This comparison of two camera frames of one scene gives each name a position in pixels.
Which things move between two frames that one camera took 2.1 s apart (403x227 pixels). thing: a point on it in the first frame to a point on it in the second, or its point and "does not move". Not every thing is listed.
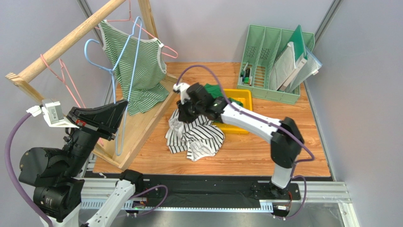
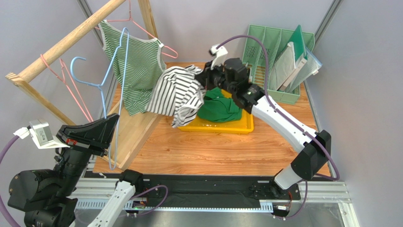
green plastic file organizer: [262, 46] does not move
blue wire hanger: [118, 149] to [113, 152]
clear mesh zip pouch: [312, 66] does not move
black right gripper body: [185, 111] to [207, 78]
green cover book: [297, 39] does not move
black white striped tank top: [200, 138] to [177, 94]
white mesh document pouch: [283, 67] does not move
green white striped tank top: [138, 65] does not move
